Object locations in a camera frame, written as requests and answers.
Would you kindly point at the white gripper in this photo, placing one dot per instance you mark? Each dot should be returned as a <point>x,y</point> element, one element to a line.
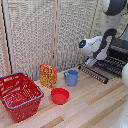
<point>91,62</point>

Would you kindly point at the red yellow snack box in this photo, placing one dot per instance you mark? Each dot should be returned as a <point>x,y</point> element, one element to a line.
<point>48,76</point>

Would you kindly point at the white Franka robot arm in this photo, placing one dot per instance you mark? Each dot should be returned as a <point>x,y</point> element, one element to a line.
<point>103,41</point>

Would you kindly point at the red plastic shopping basket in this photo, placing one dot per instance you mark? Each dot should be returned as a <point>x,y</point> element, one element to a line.
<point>20,96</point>

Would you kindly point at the black dish rack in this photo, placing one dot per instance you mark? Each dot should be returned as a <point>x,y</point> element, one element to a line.
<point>120,45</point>

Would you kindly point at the black oven door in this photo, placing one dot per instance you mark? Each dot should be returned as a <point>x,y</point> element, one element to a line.
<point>94,74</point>

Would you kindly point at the red plastic bowl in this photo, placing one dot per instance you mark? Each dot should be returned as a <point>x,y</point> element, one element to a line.
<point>60,96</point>

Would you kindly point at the blue plastic mug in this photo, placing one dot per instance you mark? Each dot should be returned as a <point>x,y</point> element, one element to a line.
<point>72,78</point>

